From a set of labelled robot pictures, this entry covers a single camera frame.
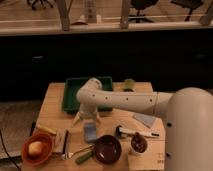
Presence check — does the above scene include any blue sponge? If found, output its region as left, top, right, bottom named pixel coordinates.
left=84, top=122, right=97, bottom=143

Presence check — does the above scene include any white black handled tool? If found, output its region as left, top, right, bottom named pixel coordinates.
left=115, top=125, right=160, bottom=138

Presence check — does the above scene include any yellow corn piece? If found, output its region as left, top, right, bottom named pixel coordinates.
left=37, top=125, right=57, bottom=135

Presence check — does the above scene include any black office chair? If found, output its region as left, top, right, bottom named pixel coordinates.
left=129, top=0, right=158, bottom=23

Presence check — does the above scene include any wooden board with black knife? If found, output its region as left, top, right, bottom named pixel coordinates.
left=53, top=129, right=69, bottom=154

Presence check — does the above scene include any grey cloth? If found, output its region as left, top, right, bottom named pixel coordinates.
left=133, top=113, right=156, bottom=128

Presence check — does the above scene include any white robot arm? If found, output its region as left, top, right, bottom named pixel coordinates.
left=76, top=78, right=213, bottom=171

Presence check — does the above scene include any green cup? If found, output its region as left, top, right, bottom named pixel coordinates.
left=123, top=79, right=135, bottom=92

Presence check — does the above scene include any dark frying pan green handle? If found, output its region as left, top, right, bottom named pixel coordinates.
left=75, top=135, right=122, bottom=165

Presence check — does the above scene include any orange bowl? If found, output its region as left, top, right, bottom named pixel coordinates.
left=21, top=133, right=54, bottom=166

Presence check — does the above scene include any brown cup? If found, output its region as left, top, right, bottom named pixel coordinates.
left=130, top=132, right=148, bottom=156

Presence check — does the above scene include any yellow round fruit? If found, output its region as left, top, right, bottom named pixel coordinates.
left=28, top=141, right=44, bottom=157

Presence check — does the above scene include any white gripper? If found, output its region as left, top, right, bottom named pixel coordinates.
left=73, top=103, right=101, bottom=124

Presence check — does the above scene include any black cable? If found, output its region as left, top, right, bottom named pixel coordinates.
left=0, top=129, right=22, bottom=171

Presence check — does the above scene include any green plastic tray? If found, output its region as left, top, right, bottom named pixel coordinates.
left=62, top=76, right=113, bottom=115

